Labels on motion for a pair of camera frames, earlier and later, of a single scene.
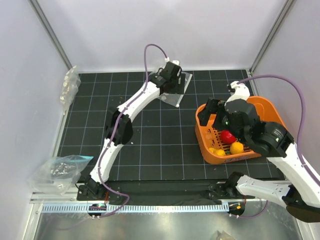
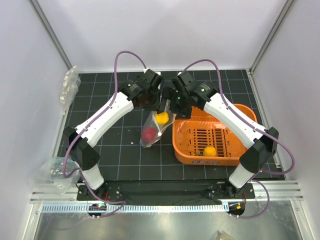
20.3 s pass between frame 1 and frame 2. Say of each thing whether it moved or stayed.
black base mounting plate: stayed
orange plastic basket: moved
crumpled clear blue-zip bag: stayed
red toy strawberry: moved
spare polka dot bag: stayed
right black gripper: moved
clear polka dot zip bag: moved
